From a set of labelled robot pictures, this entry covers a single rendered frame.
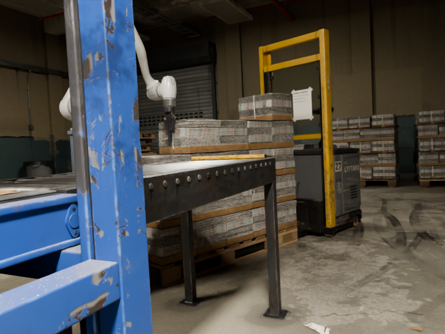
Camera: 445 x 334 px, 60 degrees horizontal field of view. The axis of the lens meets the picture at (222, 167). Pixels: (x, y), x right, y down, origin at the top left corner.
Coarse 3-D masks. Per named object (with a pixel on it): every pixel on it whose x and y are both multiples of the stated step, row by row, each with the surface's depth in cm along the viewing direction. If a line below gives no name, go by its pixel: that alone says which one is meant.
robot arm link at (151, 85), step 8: (136, 32) 248; (136, 40) 249; (136, 48) 252; (144, 48) 255; (144, 56) 257; (144, 64) 262; (144, 72) 267; (144, 80) 273; (152, 80) 274; (152, 88) 273; (152, 96) 276
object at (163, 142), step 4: (160, 124) 283; (160, 128) 283; (164, 128) 279; (160, 132) 283; (164, 132) 279; (160, 136) 284; (164, 136) 279; (160, 140) 283; (164, 140) 279; (160, 144) 283; (164, 144) 279; (168, 144) 276; (172, 144) 275
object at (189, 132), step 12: (180, 120) 264; (192, 120) 259; (204, 120) 265; (216, 120) 272; (180, 132) 264; (192, 132) 259; (204, 132) 266; (216, 132) 273; (180, 144) 265; (192, 144) 260; (204, 144) 266; (216, 144) 273
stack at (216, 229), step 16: (144, 160) 248; (160, 160) 242; (176, 160) 251; (192, 160) 261; (256, 192) 306; (208, 208) 270; (224, 208) 281; (256, 208) 306; (208, 224) 270; (224, 224) 282; (240, 224) 292; (256, 224) 306; (160, 240) 243; (176, 240) 252; (208, 240) 270; (224, 240) 282; (256, 240) 307; (160, 256) 244; (208, 256) 270; (224, 256) 281; (160, 272) 245; (176, 272) 251
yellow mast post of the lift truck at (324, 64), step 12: (324, 36) 339; (324, 48) 339; (324, 60) 340; (324, 72) 340; (324, 84) 341; (324, 96) 342; (324, 108) 343; (324, 120) 344; (324, 132) 345; (324, 144) 345; (324, 156) 346; (324, 168) 347; (324, 180) 348; (324, 192) 351; (324, 204) 352; (324, 216) 353
